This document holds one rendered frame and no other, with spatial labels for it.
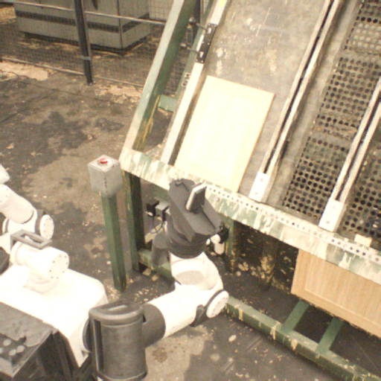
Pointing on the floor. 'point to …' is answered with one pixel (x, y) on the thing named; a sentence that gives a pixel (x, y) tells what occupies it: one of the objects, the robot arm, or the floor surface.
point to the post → (113, 229)
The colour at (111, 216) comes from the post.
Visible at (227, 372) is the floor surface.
